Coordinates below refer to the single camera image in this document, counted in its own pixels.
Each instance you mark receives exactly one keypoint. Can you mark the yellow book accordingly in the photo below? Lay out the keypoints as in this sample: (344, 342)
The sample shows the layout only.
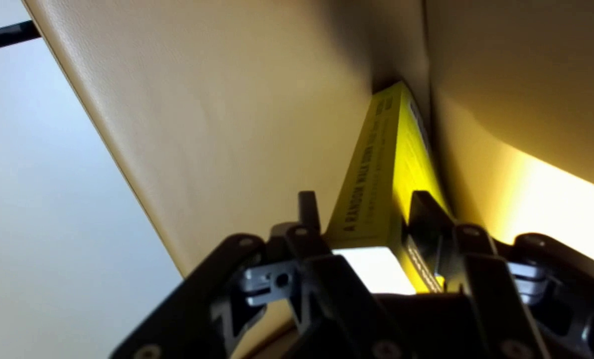
(370, 216)

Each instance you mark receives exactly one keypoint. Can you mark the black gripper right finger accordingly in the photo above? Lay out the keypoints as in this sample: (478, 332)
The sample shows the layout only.
(430, 232)

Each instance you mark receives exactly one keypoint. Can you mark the tan leather sofa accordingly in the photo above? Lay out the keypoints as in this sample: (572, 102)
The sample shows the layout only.
(219, 110)

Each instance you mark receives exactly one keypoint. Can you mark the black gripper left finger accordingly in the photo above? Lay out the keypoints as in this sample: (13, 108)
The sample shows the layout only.
(308, 210)

